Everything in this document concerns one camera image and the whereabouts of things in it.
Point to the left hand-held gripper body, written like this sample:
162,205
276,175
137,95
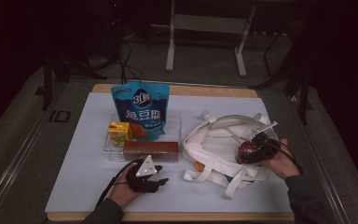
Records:
140,183

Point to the yellow snack packet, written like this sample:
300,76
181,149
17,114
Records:
119,133

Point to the person's right hand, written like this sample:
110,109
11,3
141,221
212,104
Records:
286,165

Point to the red round can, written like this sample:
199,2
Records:
245,151

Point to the clear plastic container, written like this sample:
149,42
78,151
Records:
174,127

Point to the white metal stand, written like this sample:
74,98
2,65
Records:
208,23

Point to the person's left hand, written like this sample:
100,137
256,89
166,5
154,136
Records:
121,193

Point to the brown drink carton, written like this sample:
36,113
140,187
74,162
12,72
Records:
152,149

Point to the black rectangular floor frame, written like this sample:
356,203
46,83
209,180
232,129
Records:
51,116

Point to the blue snack pouch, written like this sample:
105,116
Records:
141,105

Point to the small orange item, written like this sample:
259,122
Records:
199,167

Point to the dark metal stand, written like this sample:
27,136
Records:
48,81
304,93

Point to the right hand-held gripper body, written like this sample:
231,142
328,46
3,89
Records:
268,149

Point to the white tote bag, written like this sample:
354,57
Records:
214,155

